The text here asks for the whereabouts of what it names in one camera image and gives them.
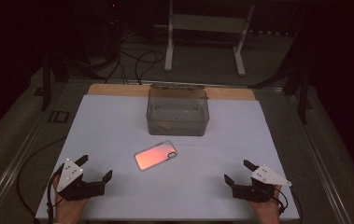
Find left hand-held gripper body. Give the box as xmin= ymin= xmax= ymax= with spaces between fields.
xmin=56 ymin=158 xmax=107 ymax=202

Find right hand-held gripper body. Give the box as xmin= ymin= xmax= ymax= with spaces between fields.
xmin=232 ymin=164 xmax=292 ymax=203

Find pink phone with clear case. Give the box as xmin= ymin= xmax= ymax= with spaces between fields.
xmin=134 ymin=139 xmax=178 ymax=172

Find clear plastic box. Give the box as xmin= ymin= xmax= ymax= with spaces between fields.
xmin=145 ymin=82 xmax=211 ymax=137

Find person's right hand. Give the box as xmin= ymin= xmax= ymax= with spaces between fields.
xmin=248 ymin=188 xmax=284 ymax=224

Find person's left hand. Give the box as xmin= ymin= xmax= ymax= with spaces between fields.
xmin=52 ymin=173 xmax=91 ymax=224

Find white table mat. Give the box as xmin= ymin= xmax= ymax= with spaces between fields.
xmin=35 ymin=94 xmax=301 ymax=222

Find wooden board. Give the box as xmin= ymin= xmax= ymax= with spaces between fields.
xmin=87 ymin=82 xmax=257 ymax=102

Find black stand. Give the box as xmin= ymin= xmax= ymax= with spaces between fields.
xmin=39 ymin=50 xmax=70 ymax=112
xmin=248 ymin=60 xmax=315 ymax=125

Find white metal stand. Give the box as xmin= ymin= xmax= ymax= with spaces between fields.
xmin=163 ymin=0 xmax=256 ymax=77

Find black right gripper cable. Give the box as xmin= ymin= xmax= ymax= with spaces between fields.
xmin=270 ymin=186 xmax=304 ymax=224

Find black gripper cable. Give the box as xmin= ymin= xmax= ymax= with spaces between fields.
xmin=16 ymin=135 xmax=68 ymax=224
xmin=270 ymin=186 xmax=304 ymax=224

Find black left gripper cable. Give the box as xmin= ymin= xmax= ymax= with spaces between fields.
xmin=16 ymin=135 xmax=68 ymax=224

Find black floor bracket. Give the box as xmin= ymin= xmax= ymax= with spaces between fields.
xmin=48 ymin=109 xmax=71 ymax=124

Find black floor cables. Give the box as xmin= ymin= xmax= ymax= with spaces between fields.
xmin=104 ymin=46 xmax=165 ymax=86

